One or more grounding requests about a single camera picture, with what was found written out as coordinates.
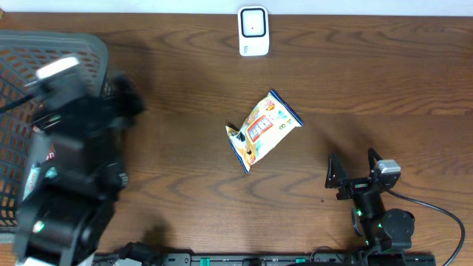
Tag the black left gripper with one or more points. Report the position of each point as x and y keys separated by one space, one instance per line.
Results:
x=112 y=114

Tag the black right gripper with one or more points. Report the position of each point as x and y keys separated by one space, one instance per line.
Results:
x=355 y=186

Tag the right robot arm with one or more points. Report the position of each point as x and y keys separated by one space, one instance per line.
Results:
x=384 y=230

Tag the grey plastic shopping basket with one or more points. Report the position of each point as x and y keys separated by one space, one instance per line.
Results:
x=22 y=149

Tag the white barcode scanner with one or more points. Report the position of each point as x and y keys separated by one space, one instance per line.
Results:
x=254 y=34

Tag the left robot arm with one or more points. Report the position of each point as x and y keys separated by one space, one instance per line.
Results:
x=62 y=220

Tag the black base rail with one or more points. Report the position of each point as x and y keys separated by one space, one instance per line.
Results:
x=138 y=254

